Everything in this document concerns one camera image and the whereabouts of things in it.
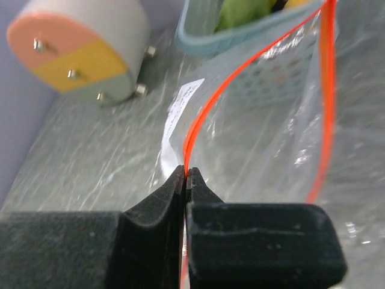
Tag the round three-drawer cabinet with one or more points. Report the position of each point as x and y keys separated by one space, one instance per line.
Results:
x=92 y=51

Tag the orange fake fruit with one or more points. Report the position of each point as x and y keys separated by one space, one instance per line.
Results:
x=295 y=4

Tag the zip bag with fruit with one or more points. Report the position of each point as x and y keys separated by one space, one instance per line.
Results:
x=271 y=137

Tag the light blue plastic basket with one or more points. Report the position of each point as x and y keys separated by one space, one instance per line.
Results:
x=240 y=42

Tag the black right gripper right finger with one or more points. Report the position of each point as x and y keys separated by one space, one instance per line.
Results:
x=275 y=245

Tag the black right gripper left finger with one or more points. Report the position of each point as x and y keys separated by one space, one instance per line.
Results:
x=137 y=248

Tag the green fake leafy vegetable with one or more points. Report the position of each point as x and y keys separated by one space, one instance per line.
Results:
x=235 y=13

